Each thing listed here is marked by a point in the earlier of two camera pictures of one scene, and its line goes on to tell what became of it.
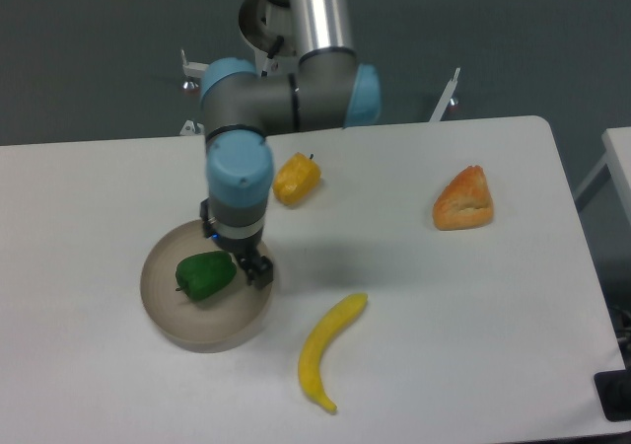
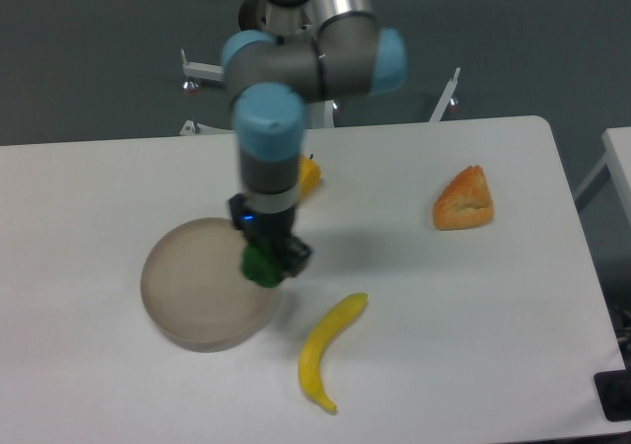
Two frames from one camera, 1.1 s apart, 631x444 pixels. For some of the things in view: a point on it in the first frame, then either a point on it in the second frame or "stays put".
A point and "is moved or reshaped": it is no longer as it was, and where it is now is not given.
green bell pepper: x=204 y=274 is moved or reshaped
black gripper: x=241 y=241 to x=271 y=227
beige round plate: x=222 y=321 stays put
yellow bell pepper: x=296 y=180 stays put
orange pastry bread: x=465 y=203 stays put
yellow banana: x=310 y=362 stays put
